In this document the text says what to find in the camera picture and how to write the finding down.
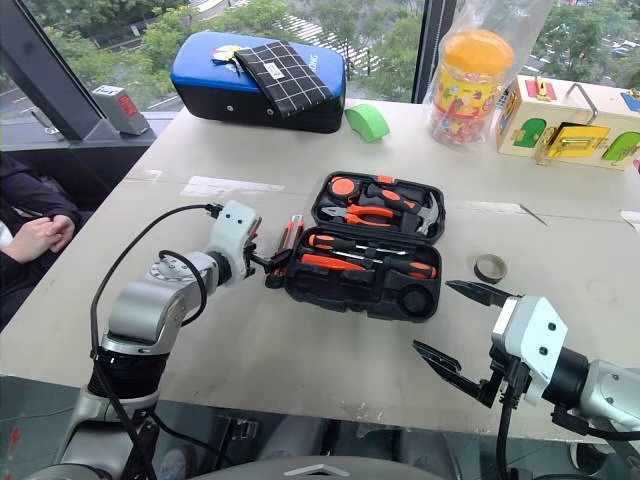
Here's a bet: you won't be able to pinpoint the orange handled slim screwdriver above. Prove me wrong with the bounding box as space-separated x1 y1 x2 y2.
306 233 404 255

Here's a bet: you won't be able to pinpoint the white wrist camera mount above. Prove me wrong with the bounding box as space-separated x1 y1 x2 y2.
489 295 571 407
207 199 264 292

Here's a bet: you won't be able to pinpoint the green tape roll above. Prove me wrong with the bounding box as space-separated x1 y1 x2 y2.
344 103 392 144

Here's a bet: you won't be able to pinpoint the orange grey utility knife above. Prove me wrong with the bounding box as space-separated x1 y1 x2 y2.
275 213 306 269

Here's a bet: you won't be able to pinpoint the clear plastic bag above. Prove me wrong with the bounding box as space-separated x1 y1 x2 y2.
423 0 557 109

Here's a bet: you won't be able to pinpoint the orange black tape measure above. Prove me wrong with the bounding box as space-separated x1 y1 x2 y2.
327 174 370 200

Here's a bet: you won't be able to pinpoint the bystander bare hand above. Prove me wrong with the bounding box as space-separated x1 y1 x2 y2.
8 214 77 265

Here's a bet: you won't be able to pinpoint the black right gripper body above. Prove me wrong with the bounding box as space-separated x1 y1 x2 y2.
478 344 534 410

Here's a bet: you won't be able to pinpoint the plastic jar orange lid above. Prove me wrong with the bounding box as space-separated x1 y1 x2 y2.
429 28 517 148

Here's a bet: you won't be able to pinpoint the grey robot torso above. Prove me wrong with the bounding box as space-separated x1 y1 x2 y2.
192 452 454 480

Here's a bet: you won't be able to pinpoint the colourful keychain charm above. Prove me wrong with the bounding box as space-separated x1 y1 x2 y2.
211 44 243 76

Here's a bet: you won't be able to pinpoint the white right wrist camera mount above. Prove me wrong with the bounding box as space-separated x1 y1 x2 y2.
489 295 571 407

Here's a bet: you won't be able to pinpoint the bystander in dark clothes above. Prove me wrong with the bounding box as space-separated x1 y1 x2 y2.
0 153 95 332

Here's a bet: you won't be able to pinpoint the blue black hard case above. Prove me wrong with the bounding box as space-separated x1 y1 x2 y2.
170 30 348 136

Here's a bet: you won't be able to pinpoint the orange handled flat tool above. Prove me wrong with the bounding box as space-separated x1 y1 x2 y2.
298 253 369 275

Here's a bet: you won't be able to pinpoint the black plastic tool case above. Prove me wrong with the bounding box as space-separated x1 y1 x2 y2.
282 170 447 324

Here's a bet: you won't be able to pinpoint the black orange handled screwdriver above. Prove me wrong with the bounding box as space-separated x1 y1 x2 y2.
329 250 440 281

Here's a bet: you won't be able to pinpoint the wooden lock puzzle box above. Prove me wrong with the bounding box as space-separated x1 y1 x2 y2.
494 74 640 173

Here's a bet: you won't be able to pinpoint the black white grid pouch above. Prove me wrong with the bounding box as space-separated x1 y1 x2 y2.
234 40 336 120

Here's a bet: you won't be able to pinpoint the grey box red label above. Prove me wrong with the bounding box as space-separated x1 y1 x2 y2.
90 84 152 138

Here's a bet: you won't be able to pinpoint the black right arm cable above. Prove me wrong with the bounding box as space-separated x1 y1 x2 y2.
494 372 640 480

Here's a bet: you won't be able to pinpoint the grey tape roll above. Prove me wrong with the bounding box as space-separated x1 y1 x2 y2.
473 253 509 285

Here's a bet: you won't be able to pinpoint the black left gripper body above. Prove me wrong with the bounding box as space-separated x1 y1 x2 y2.
241 215 266 279

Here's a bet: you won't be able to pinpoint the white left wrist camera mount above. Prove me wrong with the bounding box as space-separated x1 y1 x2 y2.
207 199 264 292

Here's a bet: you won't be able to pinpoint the orange handled pliers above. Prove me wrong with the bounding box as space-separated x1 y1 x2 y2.
319 202 397 227

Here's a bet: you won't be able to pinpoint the dark upright window post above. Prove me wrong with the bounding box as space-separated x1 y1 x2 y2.
411 0 445 105

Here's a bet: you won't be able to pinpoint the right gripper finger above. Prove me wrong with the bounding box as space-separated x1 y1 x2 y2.
444 279 524 309
411 339 485 402

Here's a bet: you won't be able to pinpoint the dark slanted window beam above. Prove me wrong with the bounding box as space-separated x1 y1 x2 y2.
0 0 109 147

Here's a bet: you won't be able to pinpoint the black orange claw hammer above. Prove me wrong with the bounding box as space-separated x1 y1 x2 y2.
363 181 446 237

